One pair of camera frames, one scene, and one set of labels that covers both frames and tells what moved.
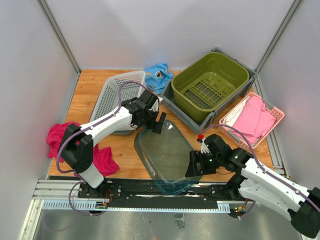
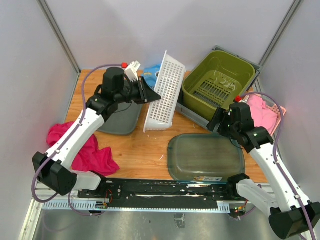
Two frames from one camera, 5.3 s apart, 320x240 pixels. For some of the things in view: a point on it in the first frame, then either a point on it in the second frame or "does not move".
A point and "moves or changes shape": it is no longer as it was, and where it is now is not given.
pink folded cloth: (254, 121) does not move
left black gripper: (158, 125) to (148, 94)
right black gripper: (196, 156) to (218, 114)
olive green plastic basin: (205, 85) does not move
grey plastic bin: (168, 99) to (205, 120)
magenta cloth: (103, 157) does not move
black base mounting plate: (136, 194) does not move
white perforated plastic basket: (107, 99) moves or changes shape
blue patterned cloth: (157, 77) does not move
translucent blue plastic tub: (166, 155) moves or changes shape
